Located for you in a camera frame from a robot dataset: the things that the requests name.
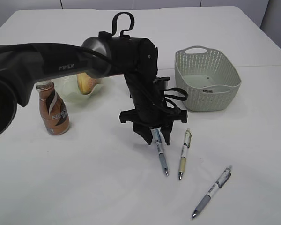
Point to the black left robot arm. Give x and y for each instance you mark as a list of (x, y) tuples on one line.
[(23, 65)]

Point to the sugared bread roll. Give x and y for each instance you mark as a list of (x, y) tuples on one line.
[(86, 84)]

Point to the pale green glass plate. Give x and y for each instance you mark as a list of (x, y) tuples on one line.
[(67, 88)]

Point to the blue grey pen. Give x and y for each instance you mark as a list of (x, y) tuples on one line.
[(160, 149)]

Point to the pale green plastic basket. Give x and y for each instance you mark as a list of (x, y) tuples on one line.
[(198, 68)]

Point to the beige pen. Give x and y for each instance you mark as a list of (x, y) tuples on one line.
[(184, 152)]

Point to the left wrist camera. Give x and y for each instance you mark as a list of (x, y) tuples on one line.
[(161, 83)]

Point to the brown coffee bottle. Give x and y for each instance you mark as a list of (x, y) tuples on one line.
[(52, 109)]

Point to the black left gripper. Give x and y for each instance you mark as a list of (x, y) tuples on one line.
[(152, 108)]

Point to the white grey pen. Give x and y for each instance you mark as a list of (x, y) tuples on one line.
[(219, 183)]

